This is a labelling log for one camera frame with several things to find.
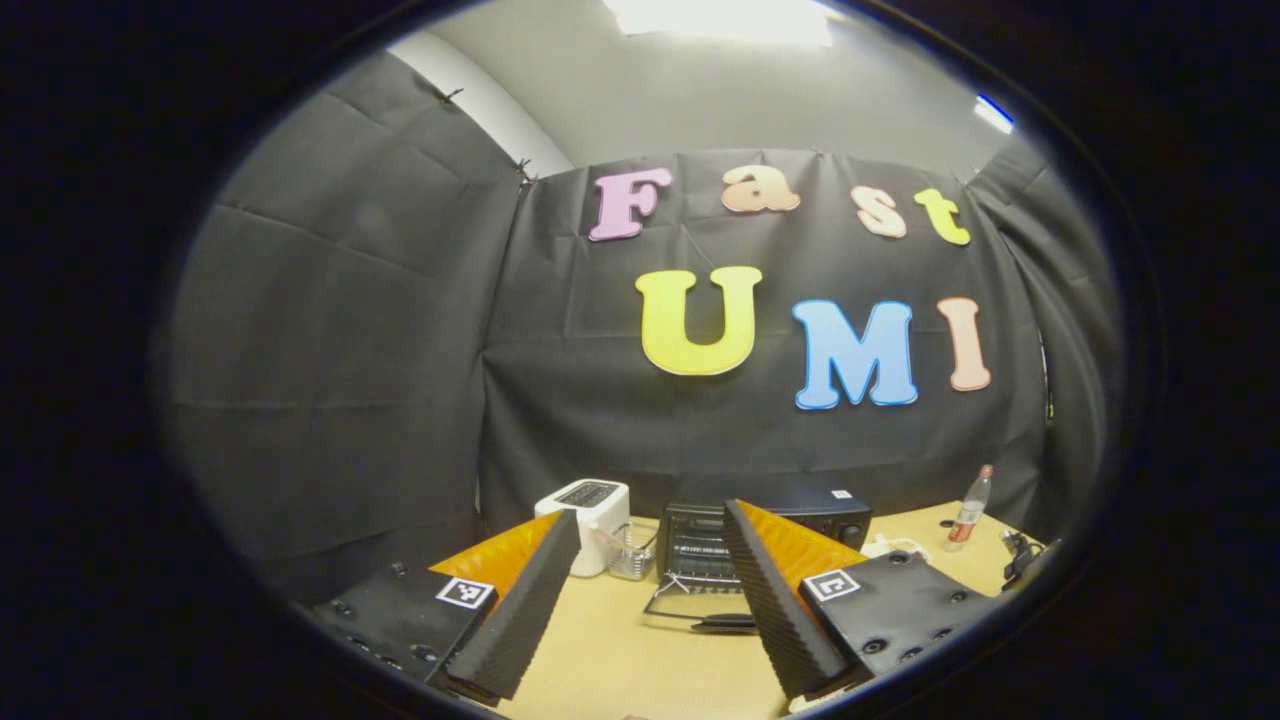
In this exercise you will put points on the black backdrop cloth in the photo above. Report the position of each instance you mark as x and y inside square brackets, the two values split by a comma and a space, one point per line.
[350, 350]

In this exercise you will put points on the white divided dish with beans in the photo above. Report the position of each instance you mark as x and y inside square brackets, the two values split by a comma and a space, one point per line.
[900, 547]

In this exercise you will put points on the small ceiling light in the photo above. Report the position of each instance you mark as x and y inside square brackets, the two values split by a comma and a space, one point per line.
[993, 113]

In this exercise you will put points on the white toaster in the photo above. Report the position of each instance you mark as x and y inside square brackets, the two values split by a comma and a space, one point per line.
[590, 515]

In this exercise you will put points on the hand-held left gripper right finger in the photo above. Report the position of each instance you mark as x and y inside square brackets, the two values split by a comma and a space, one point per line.
[780, 610]

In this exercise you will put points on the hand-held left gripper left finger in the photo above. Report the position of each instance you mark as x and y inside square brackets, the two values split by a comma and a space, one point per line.
[520, 610]

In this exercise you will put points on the clear bottle with red label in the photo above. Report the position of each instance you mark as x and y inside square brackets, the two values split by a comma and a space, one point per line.
[968, 515]

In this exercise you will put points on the red white striped straw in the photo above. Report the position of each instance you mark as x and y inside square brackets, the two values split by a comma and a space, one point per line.
[610, 535]

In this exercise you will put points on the large ceiling light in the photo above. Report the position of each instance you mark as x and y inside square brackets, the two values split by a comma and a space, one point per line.
[720, 18]

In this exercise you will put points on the black electric oven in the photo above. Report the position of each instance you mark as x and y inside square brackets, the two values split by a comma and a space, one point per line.
[700, 540]

